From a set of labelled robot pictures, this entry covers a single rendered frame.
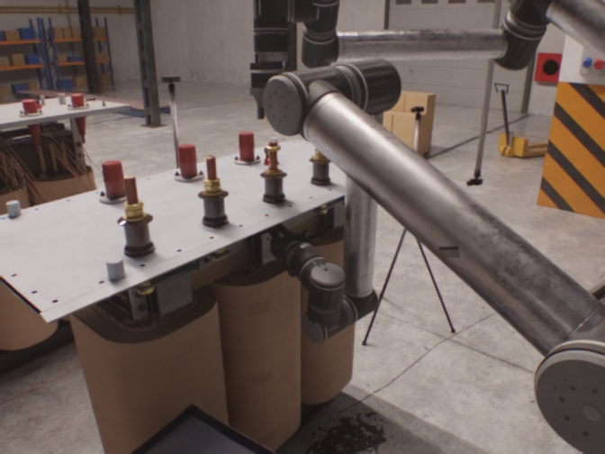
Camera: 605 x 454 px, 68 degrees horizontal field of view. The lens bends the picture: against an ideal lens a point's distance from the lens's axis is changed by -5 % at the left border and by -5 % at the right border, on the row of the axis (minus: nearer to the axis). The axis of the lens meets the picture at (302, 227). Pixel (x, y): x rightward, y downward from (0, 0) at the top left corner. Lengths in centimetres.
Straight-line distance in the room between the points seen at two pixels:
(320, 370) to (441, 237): 153
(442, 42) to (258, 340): 125
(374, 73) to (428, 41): 48
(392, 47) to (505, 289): 103
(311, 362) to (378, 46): 143
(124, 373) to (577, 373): 121
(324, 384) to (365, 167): 158
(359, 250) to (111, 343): 80
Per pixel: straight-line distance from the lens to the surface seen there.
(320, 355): 227
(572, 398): 84
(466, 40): 177
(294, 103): 108
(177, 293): 148
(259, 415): 206
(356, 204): 139
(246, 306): 172
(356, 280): 152
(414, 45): 169
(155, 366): 151
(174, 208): 161
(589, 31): 168
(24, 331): 318
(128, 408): 164
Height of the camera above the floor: 190
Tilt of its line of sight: 22 degrees down
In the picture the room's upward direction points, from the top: straight up
